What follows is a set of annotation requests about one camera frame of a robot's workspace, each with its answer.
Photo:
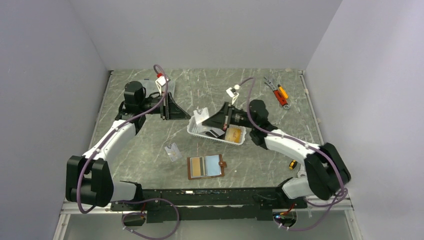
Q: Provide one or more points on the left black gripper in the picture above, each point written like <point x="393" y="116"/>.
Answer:
<point x="169" y="110"/>

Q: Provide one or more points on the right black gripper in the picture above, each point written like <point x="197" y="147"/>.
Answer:
<point x="220" y="119"/>

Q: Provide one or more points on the white striped card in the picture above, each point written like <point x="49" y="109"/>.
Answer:
<point x="215" y="133"/>

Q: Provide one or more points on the white plastic basket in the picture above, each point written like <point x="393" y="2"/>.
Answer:
<point x="199" y="131"/>

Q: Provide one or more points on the clear plastic card sleeve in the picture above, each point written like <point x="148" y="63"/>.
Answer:
<point x="173" y="152"/>

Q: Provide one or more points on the brown leather card holder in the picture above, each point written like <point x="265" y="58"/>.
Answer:
<point x="214" y="167"/>

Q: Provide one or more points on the gold credit card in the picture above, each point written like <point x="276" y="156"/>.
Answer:
<point x="197" y="167"/>

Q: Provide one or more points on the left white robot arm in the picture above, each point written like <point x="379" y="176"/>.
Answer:
<point x="89" y="182"/>

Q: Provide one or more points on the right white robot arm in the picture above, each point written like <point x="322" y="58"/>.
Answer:
<point x="326" y="173"/>

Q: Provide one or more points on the silver VIP card in basket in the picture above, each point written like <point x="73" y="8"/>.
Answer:
<point x="200" y="115"/>

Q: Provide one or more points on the clear plastic organizer box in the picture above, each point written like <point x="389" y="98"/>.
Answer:
<point x="151" y="87"/>

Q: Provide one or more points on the red adjustable wrench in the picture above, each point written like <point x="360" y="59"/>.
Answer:
<point x="281" y="99"/>

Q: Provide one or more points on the yellow black screwdriver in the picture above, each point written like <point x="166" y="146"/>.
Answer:
<point x="293" y="164"/>

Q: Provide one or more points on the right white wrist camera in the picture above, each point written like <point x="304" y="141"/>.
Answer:
<point x="233" y="93"/>

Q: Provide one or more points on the yellow handled screwdriver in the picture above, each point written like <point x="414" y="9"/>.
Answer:
<point x="282" y="91"/>

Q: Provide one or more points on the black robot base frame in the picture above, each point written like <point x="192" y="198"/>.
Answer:
<point x="194" y="204"/>

